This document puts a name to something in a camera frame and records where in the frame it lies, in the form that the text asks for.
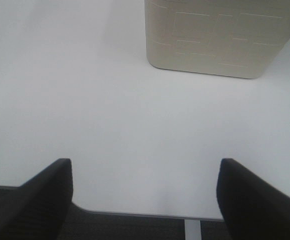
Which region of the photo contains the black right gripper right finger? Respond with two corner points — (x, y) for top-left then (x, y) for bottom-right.
(216, 158), (290, 240)

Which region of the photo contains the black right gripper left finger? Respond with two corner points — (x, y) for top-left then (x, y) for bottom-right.
(0, 158), (73, 240)

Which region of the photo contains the beige basket with grey rim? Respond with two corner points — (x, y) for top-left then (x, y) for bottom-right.
(144, 0), (290, 79)

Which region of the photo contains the white table leg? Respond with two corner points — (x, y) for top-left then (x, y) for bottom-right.
(184, 219), (202, 240)

